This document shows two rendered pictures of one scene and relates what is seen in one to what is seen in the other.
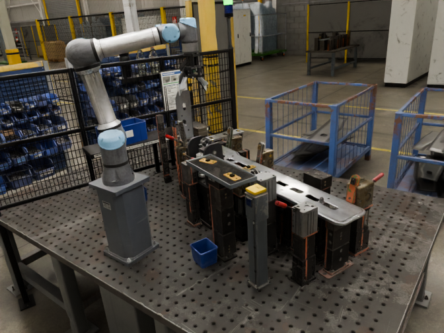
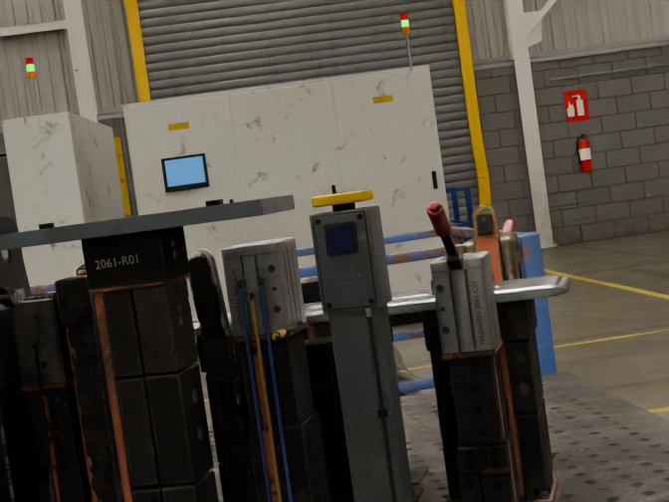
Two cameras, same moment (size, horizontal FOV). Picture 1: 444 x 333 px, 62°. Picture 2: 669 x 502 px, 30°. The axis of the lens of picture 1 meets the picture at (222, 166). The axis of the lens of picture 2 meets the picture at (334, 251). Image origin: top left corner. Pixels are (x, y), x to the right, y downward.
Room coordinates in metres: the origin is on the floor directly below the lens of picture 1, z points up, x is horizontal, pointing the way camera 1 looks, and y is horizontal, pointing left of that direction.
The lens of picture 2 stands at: (0.28, 0.87, 1.17)
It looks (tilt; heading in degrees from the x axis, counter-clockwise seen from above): 3 degrees down; 316
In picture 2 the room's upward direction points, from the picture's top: 8 degrees counter-clockwise
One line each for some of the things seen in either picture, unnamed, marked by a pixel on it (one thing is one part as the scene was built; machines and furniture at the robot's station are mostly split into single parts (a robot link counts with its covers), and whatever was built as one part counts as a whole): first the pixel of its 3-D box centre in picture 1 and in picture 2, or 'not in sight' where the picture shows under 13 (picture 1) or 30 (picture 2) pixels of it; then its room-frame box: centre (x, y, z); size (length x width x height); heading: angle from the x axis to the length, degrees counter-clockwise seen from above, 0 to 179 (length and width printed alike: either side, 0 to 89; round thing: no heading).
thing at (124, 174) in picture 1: (117, 170); not in sight; (1.62, 0.49, 1.15); 0.15 x 0.15 x 0.10
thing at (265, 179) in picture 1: (263, 215); (279, 397); (1.53, -0.18, 0.90); 0.13 x 0.10 x 0.41; 122
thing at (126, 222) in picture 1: (125, 216); not in sight; (1.62, 0.49, 0.90); 0.21 x 0.21 x 0.40; 51
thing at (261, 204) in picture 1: (257, 240); (370, 399); (1.30, -0.13, 0.92); 0.08 x 0.08 x 0.44; 32
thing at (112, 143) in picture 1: (113, 146); not in sight; (1.63, 0.50, 1.27); 0.13 x 0.12 x 0.14; 12
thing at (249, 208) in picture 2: (219, 169); (131, 224); (1.52, 0.01, 1.16); 0.37 x 0.14 x 0.02; 32
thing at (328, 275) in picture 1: (337, 241); (525, 395); (1.36, -0.49, 0.84); 0.18 x 0.06 x 0.29; 122
